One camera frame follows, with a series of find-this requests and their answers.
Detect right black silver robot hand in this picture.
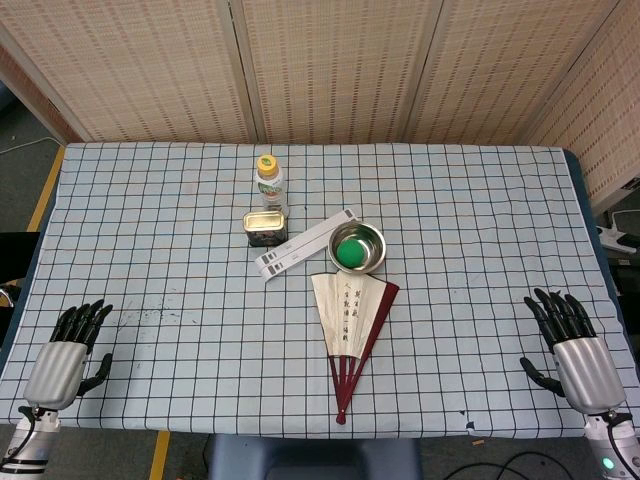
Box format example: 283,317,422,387
519,287,629,415

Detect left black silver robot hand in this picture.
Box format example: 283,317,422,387
23,298,115,407

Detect yellow capped drink bottle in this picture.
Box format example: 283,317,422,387
253,154,290,217

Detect white power strip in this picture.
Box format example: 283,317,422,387
596,224,640,252

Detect white paper strip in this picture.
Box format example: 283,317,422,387
262,212,361,279
254,207,354,269

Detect black floor cable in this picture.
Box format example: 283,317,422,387
469,451,596,480

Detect bamboo screen panel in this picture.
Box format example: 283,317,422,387
0,0,264,145
404,0,624,146
524,0,640,216
229,0,446,145

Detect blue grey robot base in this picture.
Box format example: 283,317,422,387
207,433,424,480

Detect blue checked tablecloth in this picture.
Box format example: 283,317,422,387
0,142,640,441

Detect red ribbed paper folding fan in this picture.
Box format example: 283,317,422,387
309,271,401,426

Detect gold rectangular tin can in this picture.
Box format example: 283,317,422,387
242,210,290,249

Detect white floor cable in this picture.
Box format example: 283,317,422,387
0,135,62,156

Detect green ball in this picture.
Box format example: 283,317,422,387
335,240,366,269

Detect black box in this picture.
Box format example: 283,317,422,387
0,232,42,289

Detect stainless steel bowl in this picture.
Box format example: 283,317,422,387
327,222,388,275

